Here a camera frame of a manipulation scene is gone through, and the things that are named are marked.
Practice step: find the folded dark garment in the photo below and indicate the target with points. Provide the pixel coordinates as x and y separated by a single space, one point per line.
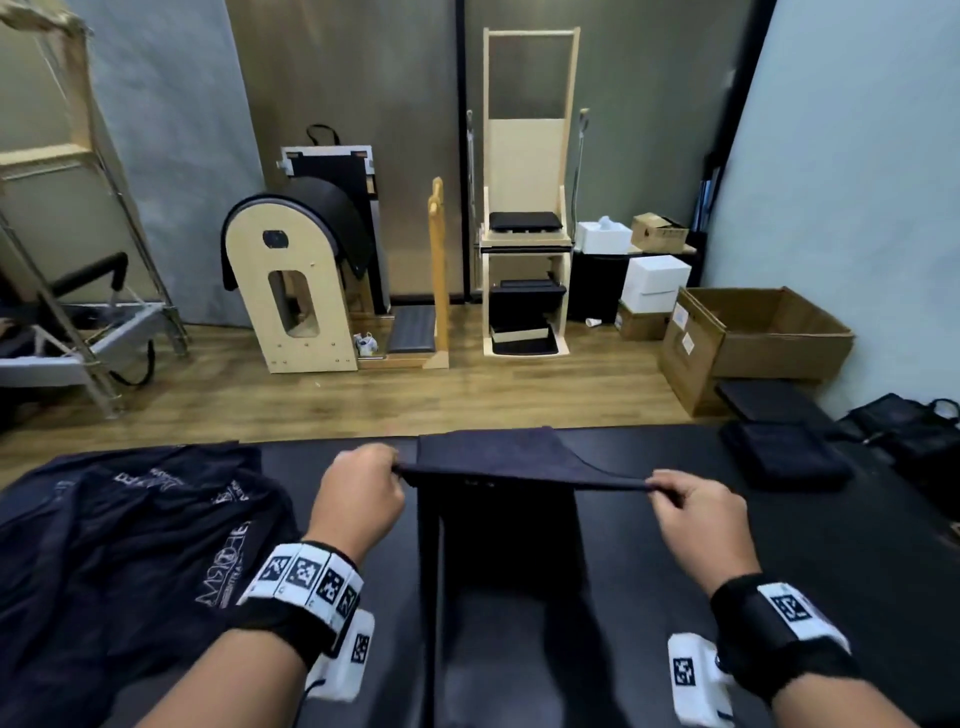
784 454

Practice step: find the person's right fingers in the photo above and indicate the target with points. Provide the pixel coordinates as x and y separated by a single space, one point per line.
666 486

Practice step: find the pile of dark printed shirts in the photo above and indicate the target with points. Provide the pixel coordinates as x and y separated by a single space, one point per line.
112 570

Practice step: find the small brown cardboard box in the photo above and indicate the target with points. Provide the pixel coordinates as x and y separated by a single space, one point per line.
641 324

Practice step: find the person's left forearm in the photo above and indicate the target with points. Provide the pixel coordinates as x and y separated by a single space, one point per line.
232 686

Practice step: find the open brown cardboard box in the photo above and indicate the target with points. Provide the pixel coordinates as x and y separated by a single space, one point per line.
658 234

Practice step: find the black marker wristband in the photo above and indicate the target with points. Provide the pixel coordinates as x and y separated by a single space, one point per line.
776 634
304 592

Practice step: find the white closed box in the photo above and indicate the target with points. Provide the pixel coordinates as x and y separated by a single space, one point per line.
654 283

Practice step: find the large open cardboard box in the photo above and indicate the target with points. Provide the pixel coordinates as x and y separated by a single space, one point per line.
750 345

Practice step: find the black bag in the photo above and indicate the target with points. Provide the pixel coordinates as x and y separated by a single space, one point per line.
911 435

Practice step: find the metal frame exercise reformer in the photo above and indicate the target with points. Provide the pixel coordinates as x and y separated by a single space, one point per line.
67 315

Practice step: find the person's right forearm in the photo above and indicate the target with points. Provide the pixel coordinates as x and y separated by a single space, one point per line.
829 709

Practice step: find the person's right hand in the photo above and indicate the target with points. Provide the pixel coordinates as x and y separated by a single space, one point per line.
705 532

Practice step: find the person's left hand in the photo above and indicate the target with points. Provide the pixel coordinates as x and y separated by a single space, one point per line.
352 502

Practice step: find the tall wooden exercise chair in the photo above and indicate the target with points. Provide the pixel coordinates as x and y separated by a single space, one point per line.
525 172

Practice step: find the person's left fingers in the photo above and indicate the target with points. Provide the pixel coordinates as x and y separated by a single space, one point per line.
375 459

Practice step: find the black low cabinet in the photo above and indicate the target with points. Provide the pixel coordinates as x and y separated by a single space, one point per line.
596 289

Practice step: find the white tissue box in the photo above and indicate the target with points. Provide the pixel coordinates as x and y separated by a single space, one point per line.
602 236

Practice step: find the dark navy garment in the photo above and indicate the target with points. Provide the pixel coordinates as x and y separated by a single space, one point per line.
510 525

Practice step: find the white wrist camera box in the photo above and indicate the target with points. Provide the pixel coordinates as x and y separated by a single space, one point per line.
694 682
346 660

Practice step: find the wooden ladder barrel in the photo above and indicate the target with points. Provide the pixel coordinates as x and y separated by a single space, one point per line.
300 285

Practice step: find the small white object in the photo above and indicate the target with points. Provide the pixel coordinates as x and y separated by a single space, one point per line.
366 344

